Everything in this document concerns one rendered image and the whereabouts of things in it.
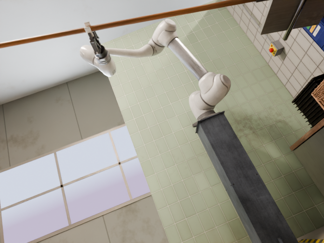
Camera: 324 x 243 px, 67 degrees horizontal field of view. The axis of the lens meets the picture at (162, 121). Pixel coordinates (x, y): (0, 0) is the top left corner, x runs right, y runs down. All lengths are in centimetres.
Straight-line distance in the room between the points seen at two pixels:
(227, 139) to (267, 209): 51
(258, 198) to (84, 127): 328
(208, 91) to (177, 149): 72
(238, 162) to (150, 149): 92
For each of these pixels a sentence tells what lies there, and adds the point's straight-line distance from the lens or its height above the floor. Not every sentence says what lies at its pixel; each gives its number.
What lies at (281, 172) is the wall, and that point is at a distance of 237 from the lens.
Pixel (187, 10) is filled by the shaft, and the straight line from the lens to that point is 144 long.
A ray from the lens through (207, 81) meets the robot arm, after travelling 182.
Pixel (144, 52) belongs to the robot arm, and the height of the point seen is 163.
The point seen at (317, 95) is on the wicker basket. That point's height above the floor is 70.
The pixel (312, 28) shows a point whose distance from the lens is 218.
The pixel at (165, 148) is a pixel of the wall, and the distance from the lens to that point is 231.
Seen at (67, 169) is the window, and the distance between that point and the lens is 419.
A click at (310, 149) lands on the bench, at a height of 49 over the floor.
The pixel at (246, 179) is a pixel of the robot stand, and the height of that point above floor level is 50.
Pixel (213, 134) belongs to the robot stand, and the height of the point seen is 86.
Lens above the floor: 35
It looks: 25 degrees up
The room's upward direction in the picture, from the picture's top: 24 degrees counter-clockwise
